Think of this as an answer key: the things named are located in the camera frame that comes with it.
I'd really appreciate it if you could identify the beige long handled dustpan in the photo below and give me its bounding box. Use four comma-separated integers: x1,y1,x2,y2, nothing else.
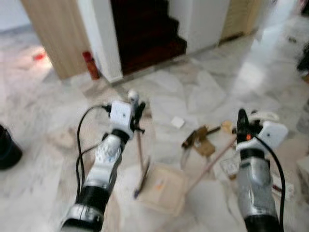
139,110,281,217

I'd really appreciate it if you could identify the white paper square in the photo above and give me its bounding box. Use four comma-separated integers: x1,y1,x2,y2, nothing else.
170,116,186,129

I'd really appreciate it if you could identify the red fire extinguisher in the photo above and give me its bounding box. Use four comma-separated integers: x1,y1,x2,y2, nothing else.
82,50,100,81

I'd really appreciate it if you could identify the dark wooden staircase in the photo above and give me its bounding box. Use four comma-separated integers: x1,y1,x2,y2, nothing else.
110,0,188,76

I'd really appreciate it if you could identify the cream louvred door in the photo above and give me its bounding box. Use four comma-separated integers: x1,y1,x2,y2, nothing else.
221,0,264,44

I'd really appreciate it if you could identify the black rounded object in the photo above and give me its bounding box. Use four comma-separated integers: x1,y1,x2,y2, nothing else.
0,123,23,170

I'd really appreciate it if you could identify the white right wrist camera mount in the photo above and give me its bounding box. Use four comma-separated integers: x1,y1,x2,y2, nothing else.
251,121,289,151

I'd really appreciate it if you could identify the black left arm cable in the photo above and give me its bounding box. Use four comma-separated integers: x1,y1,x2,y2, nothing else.
76,103,112,199

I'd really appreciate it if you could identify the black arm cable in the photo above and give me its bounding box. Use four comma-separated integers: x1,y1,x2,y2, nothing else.
76,103,112,199
256,138,286,228

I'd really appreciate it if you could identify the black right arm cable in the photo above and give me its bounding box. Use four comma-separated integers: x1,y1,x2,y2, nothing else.
256,138,286,228

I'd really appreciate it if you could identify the light wooden wall panel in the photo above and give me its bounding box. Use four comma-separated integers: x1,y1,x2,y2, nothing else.
20,0,92,80

